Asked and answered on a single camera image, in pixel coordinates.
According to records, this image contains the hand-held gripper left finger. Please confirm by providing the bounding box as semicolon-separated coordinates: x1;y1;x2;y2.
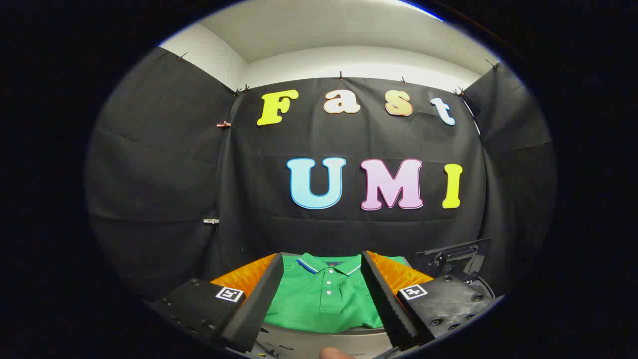
149;252;284;353

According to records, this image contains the black backdrop cloth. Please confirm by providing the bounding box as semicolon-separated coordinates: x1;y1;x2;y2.
85;47;557;302

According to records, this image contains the green polo shirt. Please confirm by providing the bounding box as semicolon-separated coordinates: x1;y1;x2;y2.
263;252;408;334

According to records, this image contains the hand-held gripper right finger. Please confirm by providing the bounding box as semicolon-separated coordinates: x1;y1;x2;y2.
362;250;497;351

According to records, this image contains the washing machine with clear lid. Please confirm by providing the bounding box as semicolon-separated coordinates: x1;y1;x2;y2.
415;238;497;301

